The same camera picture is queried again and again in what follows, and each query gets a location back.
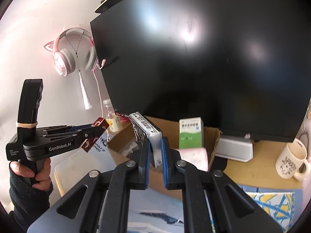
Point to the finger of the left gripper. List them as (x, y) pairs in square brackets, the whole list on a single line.
[(63, 128), (81, 135)]

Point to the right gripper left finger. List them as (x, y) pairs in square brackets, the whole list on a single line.
[(99, 202)]

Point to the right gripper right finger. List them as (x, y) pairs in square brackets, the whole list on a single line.
[(212, 202)]

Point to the red crane pattern box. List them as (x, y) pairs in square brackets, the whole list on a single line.
[(97, 129)]

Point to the black silver card box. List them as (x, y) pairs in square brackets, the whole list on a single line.
[(143, 127)]

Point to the left hand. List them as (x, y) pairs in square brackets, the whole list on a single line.
[(43, 180)]

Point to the clear plastic drink bottle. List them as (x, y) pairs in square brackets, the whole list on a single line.
[(111, 117)]

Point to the blue yellow patterned mat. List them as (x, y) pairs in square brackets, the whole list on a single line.
[(283, 205)]

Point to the white speaker bar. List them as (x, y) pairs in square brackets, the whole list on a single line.
[(235, 148)]

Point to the pink tissue pack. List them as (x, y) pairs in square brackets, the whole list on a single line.
[(196, 156)]

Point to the pink cat-ear headphones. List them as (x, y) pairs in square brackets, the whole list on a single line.
[(65, 59)]

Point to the light blue ROG mousepad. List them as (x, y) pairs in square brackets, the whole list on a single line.
[(149, 210)]

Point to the white cartoon mug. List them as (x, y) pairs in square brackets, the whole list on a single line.
[(292, 161)]

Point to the green white medicine box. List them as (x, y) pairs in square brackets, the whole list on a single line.
[(191, 133)]

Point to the black computer monitor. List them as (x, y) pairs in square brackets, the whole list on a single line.
[(242, 66)]

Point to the black camera handle unit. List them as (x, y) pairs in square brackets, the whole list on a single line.
[(31, 95)]

